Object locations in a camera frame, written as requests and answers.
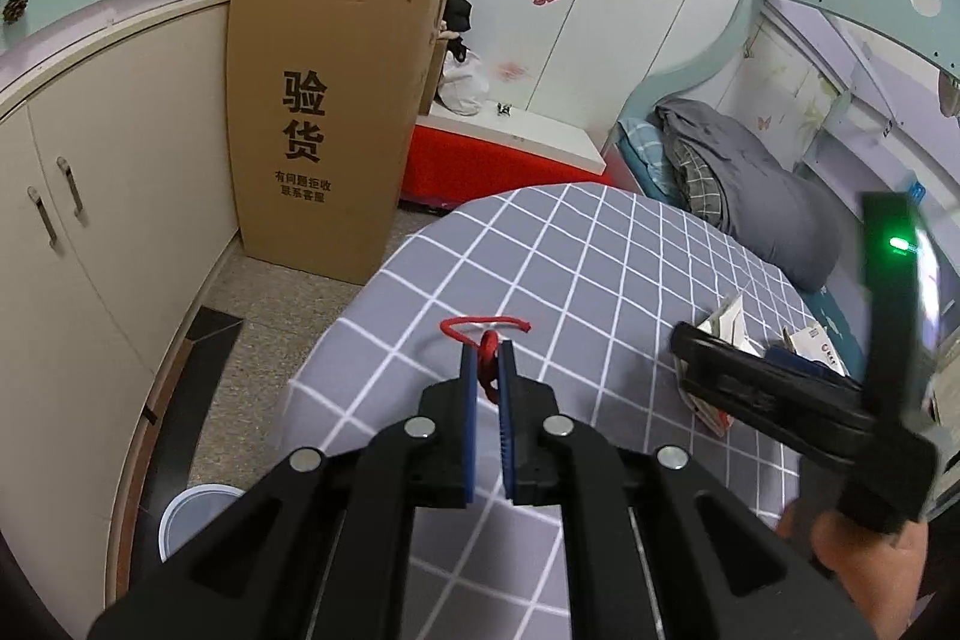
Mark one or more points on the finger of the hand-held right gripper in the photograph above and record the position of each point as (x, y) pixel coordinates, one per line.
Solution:
(757, 362)
(810, 434)

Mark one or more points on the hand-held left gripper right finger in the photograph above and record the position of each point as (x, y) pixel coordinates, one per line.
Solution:
(508, 437)

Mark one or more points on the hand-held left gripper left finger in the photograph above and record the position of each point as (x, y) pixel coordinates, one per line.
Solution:
(469, 430)

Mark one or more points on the white paper packet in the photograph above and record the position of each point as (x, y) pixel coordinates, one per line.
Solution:
(724, 321)

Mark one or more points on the white plastic bin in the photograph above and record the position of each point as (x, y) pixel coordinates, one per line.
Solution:
(191, 524)

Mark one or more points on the person's right hand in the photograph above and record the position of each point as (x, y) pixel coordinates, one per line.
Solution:
(870, 572)

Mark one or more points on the white printed card packet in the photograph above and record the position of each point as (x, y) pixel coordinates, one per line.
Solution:
(814, 344)

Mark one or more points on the grey duvet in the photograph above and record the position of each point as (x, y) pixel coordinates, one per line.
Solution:
(765, 197)

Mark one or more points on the grey checked tablecloth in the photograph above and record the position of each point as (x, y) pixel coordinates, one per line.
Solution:
(570, 280)

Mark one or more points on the white bedside shelf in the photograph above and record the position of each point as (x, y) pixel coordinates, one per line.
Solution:
(847, 138)

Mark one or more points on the blue checked bedsheet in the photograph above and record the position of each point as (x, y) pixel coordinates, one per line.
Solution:
(645, 149)

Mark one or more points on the red storage box white lid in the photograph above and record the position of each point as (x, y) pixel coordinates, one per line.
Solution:
(480, 168)

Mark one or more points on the small black white toy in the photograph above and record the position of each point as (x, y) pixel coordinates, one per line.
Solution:
(502, 108)

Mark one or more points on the white bag on bench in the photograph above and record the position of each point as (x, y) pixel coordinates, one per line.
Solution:
(461, 85)

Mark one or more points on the large cardboard box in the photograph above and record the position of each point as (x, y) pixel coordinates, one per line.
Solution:
(315, 108)

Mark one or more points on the black cloth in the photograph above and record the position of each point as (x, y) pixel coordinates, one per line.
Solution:
(457, 14)

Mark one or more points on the cream floor cabinet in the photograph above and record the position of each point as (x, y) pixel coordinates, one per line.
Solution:
(90, 220)

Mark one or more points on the faded pink wall sticker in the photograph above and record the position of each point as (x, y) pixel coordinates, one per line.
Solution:
(510, 72)

